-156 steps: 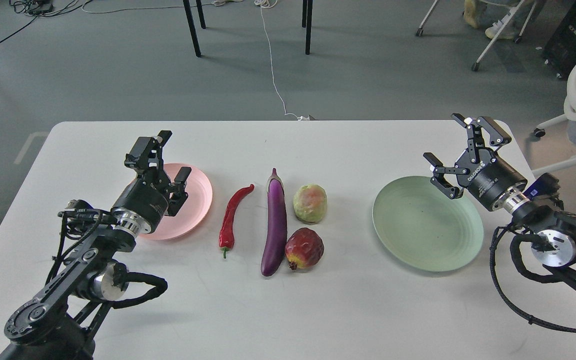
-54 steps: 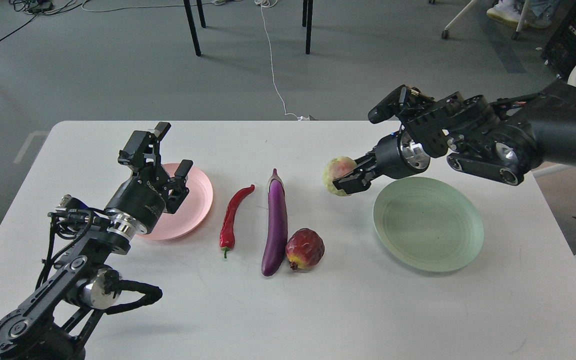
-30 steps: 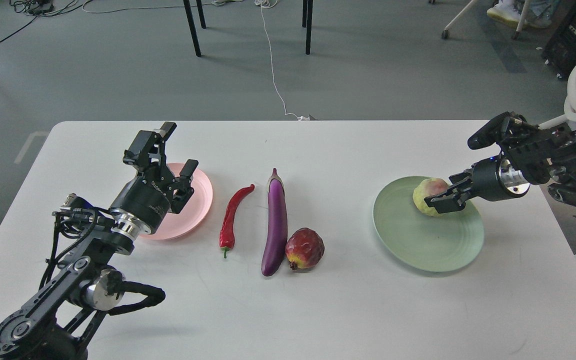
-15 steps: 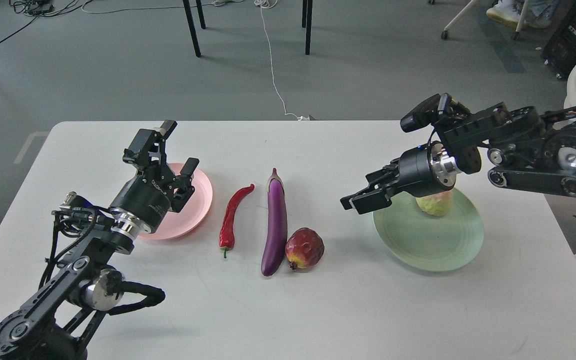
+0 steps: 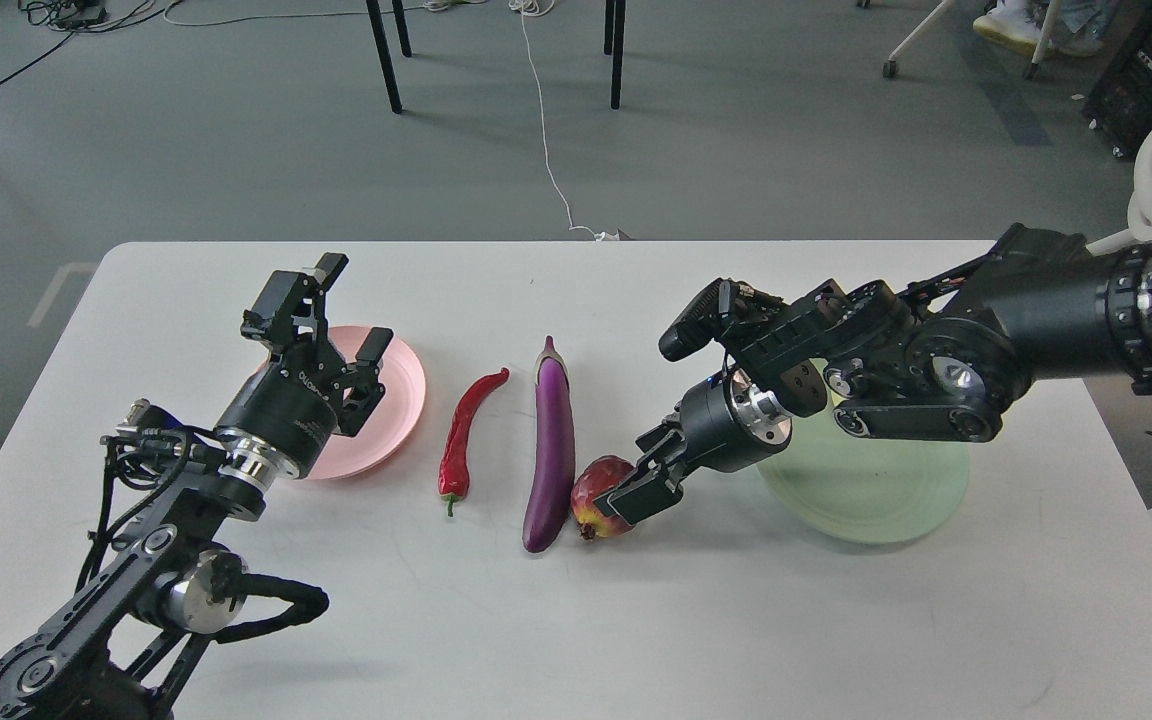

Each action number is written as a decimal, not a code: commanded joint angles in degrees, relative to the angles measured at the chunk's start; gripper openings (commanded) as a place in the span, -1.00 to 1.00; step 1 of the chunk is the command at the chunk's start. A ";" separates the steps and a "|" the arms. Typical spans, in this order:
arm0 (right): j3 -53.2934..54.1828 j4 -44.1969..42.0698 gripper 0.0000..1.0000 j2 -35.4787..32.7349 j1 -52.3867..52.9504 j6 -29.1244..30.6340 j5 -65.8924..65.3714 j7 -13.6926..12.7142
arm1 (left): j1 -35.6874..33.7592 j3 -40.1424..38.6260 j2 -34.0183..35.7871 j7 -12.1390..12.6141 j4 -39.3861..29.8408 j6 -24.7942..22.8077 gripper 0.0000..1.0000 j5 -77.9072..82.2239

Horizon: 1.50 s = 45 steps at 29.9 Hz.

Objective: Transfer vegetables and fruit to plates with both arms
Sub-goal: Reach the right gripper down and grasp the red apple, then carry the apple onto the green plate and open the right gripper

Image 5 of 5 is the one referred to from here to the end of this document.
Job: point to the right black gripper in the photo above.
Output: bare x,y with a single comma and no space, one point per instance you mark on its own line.
726,423

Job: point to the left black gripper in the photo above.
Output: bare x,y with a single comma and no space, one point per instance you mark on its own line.
294,409

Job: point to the red pomegranate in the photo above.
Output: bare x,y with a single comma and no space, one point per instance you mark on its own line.
600,475

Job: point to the red chili pepper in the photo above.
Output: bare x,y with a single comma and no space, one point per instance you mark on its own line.
453,479

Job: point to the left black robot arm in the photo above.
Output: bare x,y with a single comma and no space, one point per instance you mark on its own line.
156,589

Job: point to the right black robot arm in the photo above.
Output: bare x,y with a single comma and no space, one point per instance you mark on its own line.
941,360

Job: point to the purple eggplant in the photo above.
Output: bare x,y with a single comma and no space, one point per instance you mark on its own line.
548,506

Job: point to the pink plate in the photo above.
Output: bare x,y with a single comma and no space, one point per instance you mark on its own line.
388,427

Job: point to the green plate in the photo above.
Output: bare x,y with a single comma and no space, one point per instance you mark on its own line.
866,491

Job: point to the white rolling chair base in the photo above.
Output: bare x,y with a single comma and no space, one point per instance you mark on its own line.
970,46

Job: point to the person's white shoe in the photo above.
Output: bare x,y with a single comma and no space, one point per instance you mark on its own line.
1017,25

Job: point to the black equipment case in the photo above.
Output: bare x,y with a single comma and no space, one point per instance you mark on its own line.
1120,106

